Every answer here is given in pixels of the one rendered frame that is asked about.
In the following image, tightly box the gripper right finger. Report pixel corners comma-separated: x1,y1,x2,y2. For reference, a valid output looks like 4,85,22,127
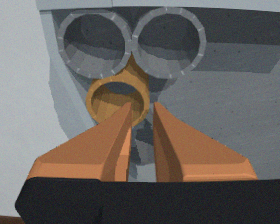
153,102,258,182

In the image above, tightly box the grey metal ring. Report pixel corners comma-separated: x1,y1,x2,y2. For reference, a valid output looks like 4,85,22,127
131,6,207,79
57,6,134,79
130,94,167,164

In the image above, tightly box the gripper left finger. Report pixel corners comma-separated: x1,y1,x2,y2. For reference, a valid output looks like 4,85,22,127
25,102,132,182

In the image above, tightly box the bronze bushing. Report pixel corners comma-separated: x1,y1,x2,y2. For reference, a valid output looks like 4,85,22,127
86,54,150,127

